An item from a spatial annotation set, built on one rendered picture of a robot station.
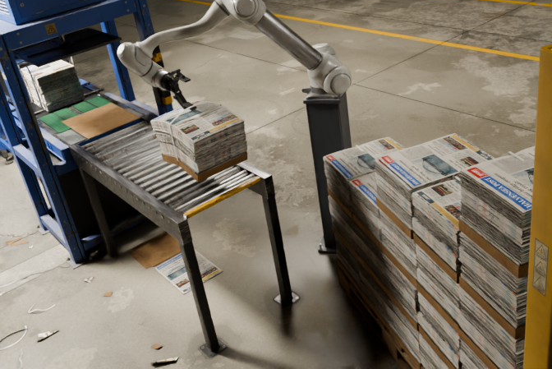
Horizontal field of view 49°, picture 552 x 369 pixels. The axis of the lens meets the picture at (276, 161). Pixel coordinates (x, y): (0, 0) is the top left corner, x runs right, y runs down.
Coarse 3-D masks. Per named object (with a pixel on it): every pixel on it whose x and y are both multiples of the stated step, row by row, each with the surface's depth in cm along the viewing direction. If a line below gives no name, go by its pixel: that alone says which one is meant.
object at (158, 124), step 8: (200, 104) 301; (208, 104) 299; (176, 112) 299; (184, 112) 295; (152, 120) 297; (160, 120) 291; (168, 120) 287; (160, 128) 293; (160, 136) 297; (168, 136) 289; (160, 144) 302; (168, 144) 293; (168, 152) 297
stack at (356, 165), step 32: (352, 160) 298; (352, 192) 283; (352, 224) 295; (384, 224) 256; (352, 256) 310; (384, 256) 265; (416, 256) 234; (352, 288) 323; (448, 288) 217; (416, 320) 252; (416, 352) 263; (448, 352) 230
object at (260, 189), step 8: (144, 120) 396; (248, 168) 313; (256, 168) 311; (264, 176) 303; (256, 184) 310; (264, 184) 303; (272, 184) 305; (256, 192) 313; (264, 192) 306; (272, 192) 307
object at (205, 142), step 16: (224, 112) 289; (176, 128) 278; (192, 128) 278; (208, 128) 277; (224, 128) 277; (240, 128) 284; (192, 144) 270; (208, 144) 275; (224, 144) 281; (240, 144) 288; (192, 160) 279; (208, 160) 279; (224, 160) 286
